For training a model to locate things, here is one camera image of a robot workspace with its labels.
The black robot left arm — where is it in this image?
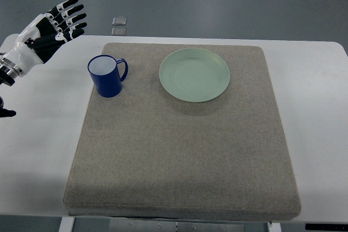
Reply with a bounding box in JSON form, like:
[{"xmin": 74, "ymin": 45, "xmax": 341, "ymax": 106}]
[{"xmin": 1, "ymin": 0, "xmax": 87, "ymax": 86}]

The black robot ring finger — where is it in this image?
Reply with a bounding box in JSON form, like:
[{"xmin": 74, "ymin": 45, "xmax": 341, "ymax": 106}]
[{"xmin": 58, "ymin": 13, "xmax": 86, "ymax": 28}]

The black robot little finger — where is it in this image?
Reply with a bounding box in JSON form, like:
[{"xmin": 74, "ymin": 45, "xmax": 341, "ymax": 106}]
[{"xmin": 61, "ymin": 22, "xmax": 87, "ymax": 33}]

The light green plate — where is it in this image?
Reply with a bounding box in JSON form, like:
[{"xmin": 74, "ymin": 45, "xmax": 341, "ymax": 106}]
[{"xmin": 159, "ymin": 48, "xmax": 230, "ymax": 103}]

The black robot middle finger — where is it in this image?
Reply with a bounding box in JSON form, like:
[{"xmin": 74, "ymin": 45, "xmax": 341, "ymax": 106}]
[{"xmin": 54, "ymin": 4, "xmax": 84, "ymax": 22}]

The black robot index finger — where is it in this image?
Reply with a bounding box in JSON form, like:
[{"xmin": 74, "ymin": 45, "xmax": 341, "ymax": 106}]
[{"xmin": 47, "ymin": 0, "xmax": 78, "ymax": 15}]

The white table frame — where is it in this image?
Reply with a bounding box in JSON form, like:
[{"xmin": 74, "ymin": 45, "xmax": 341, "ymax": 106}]
[{"xmin": 58, "ymin": 217, "xmax": 282, "ymax": 231}]

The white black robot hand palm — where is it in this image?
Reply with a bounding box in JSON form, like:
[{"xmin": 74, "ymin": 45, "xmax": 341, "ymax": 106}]
[{"xmin": 1, "ymin": 14, "xmax": 61, "ymax": 77}]

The beige felt mat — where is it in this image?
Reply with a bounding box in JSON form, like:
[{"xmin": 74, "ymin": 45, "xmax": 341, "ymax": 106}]
[{"xmin": 63, "ymin": 43, "xmax": 301, "ymax": 221}]

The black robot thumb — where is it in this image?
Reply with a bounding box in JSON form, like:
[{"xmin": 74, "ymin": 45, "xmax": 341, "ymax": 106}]
[{"xmin": 26, "ymin": 29, "xmax": 84, "ymax": 46}]

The blue enamel mug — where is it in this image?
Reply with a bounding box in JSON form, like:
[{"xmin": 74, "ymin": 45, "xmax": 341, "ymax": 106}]
[{"xmin": 88, "ymin": 55, "xmax": 128, "ymax": 98}]

